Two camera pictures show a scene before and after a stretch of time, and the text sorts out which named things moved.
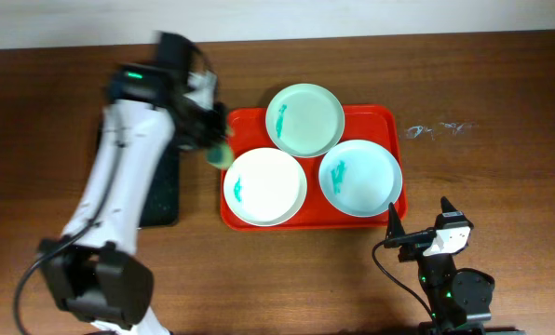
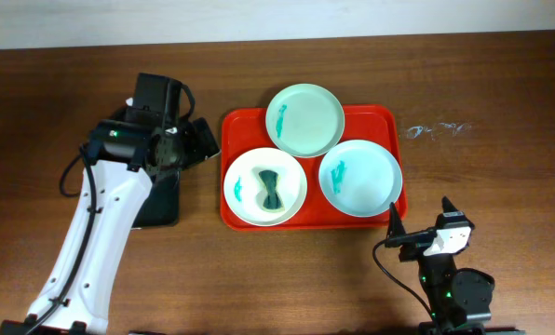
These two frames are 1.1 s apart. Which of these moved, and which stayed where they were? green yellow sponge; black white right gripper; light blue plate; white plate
Moved: green yellow sponge
Stayed: white plate; light blue plate; black white right gripper
